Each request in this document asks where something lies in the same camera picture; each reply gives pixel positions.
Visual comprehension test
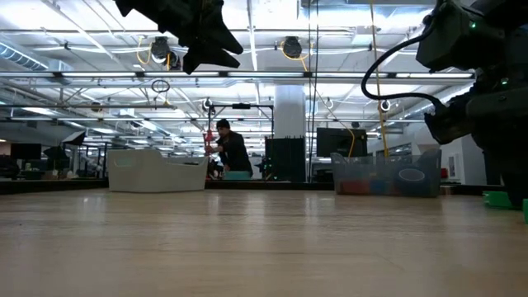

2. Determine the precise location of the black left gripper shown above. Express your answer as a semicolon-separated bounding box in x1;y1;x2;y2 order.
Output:
115;0;244;75

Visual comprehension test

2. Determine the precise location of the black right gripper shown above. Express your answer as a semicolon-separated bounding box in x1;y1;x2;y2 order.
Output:
468;80;528;210

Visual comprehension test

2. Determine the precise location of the white square column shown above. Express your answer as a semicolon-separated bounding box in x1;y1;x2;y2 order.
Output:
274;84;307;139

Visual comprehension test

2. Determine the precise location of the person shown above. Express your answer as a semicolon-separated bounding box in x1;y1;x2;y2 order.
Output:
205;118;255;179

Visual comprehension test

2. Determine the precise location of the long white light strip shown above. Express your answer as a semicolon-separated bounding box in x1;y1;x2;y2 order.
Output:
0;70;475;80

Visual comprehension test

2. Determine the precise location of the black cabinet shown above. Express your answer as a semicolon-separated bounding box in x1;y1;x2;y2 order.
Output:
265;137;307;182

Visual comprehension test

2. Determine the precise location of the grey plastic bin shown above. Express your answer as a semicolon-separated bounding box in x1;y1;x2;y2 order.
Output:
106;148;210;194

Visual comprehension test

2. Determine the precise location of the clear smoky plastic bin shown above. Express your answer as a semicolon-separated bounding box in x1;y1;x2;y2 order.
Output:
331;148;443;198

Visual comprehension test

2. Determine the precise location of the black softbox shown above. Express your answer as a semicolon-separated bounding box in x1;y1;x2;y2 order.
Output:
61;130;87;146

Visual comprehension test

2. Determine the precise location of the black studio umbrella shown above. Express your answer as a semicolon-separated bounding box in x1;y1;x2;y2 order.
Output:
43;146;71;170

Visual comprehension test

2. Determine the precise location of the black background monitor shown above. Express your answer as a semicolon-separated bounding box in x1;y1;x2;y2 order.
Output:
10;143;42;161

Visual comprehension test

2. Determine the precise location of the black ceiling cable reel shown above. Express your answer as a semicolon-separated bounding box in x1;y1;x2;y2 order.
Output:
281;35;304;59
150;35;183;71

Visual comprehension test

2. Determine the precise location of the black background rig frame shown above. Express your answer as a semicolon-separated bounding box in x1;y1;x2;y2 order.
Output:
207;102;276;182

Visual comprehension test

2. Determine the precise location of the black hanging cable loop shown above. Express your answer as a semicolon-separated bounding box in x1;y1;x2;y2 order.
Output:
151;78;171;94

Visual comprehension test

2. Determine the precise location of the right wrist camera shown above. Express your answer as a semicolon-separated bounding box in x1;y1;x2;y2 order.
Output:
423;101;471;146

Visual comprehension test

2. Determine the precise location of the yellow hanging cable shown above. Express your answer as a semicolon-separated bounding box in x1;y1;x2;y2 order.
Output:
368;0;391;158

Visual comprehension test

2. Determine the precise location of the black right camera cable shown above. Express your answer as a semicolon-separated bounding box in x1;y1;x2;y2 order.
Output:
361;28;446;113

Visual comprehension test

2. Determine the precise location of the black wall screen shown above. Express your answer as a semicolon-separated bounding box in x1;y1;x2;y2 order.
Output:
316;127;368;158

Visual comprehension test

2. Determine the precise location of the black aluminium table frame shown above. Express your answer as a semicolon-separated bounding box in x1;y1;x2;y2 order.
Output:
0;177;488;196

